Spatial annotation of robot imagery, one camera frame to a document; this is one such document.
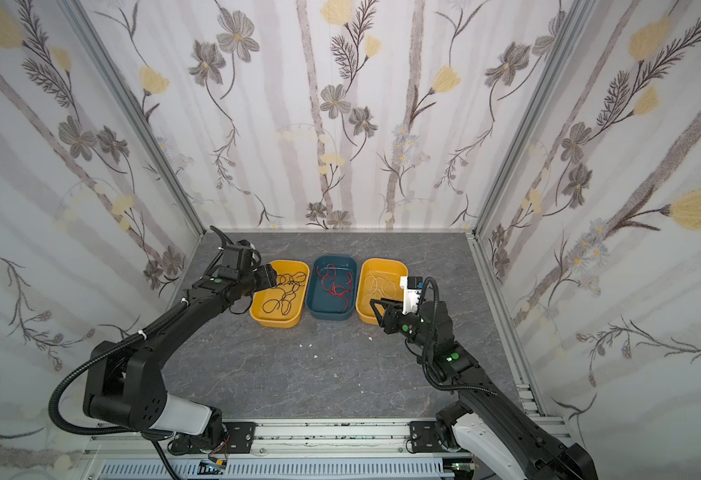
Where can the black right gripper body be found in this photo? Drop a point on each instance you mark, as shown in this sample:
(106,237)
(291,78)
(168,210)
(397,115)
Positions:
(390,318)

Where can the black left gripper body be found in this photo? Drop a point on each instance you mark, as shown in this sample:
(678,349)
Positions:
(260,276)

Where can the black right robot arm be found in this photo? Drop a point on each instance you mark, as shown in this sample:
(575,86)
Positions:
(483,421)

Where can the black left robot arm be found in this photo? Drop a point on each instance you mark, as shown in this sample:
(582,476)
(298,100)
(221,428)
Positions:
(125,388)

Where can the right yellow plastic bin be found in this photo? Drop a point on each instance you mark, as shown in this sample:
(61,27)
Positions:
(378,278)

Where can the yellow plastic bin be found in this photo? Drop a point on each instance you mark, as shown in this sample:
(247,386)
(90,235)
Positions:
(281,306)
(378,278)

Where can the teal plastic bin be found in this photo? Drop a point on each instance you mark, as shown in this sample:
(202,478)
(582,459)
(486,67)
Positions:
(332,288)

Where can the left yellow plastic bin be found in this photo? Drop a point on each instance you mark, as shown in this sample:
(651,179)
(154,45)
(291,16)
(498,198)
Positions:
(281,306)

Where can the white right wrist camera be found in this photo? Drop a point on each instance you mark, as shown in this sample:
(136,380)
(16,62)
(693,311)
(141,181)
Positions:
(412,289)

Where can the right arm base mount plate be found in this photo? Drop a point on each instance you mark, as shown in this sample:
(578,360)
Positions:
(425,436)

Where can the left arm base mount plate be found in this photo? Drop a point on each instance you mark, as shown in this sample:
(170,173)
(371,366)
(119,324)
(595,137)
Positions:
(230,438)

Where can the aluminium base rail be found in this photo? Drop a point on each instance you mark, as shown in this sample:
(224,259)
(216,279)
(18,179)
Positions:
(340,438)

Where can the white perforated cable duct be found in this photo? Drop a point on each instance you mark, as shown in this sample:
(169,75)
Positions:
(321,468)

